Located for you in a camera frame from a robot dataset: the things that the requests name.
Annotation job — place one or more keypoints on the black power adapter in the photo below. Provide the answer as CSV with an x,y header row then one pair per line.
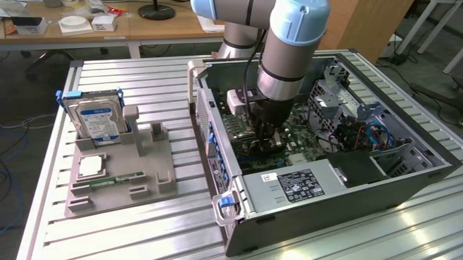
x,y
399,59

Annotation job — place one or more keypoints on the clear plastic bag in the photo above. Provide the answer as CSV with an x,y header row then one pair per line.
x,y
12,9

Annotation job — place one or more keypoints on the hard disk with blue caddy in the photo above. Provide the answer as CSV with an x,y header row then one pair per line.
x,y
98,122

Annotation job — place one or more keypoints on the green Dell motherboard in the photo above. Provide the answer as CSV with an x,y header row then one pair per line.
x,y
300,143

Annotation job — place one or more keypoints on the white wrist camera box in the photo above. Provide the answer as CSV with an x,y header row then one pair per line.
x,y
236,104

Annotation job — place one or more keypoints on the small white labelled box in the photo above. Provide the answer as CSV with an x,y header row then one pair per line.
x,y
104,23

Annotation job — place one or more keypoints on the wooden desk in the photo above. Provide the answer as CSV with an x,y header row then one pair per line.
x,y
163,29
54,39

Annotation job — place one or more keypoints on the black stand foot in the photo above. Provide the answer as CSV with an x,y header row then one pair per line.
x,y
441,96

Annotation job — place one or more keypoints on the white papers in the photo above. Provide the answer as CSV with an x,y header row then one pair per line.
x,y
210,27

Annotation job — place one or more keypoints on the black and grey PC case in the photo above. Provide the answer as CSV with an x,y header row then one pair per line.
x,y
326,224

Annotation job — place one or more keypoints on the silver CPU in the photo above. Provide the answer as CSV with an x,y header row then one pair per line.
x,y
90,166

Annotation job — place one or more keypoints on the grey power supply unit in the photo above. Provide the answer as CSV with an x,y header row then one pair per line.
x,y
260,197

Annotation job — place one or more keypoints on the black round lamp base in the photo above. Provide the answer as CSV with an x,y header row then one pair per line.
x,y
158,13

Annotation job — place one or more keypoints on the blue expansion slot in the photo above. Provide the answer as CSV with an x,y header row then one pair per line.
x,y
250,159

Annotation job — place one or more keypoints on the red packet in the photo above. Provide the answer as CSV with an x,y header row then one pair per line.
x,y
118,11

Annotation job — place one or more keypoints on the black plastic cover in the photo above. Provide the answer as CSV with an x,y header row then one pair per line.
x,y
358,168

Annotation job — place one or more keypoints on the wooden cabinet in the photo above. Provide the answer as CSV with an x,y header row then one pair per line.
x,y
362,27

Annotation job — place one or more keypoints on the white round-topped square block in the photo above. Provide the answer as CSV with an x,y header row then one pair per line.
x,y
76,27

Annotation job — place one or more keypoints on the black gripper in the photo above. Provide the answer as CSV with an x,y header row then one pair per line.
x,y
271,113

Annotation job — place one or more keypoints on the silver chipset heatsink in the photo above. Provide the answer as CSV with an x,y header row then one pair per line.
x,y
298,158

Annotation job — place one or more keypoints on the power supply rating label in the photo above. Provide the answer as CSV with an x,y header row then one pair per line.
x,y
302,185

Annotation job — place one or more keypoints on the black office chair base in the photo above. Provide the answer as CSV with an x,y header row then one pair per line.
x,y
26,53

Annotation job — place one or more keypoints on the white table frame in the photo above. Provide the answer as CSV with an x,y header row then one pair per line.
x,y
431,29

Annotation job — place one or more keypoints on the grey printed parts rack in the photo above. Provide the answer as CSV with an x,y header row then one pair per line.
x,y
108,195

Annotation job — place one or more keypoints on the white box with dark top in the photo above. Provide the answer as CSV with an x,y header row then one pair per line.
x,y
32,28

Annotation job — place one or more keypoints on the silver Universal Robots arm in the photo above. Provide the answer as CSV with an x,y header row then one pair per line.
x,y
286,54

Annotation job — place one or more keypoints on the green RAM stick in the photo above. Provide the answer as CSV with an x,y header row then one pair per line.
x,y
108,179

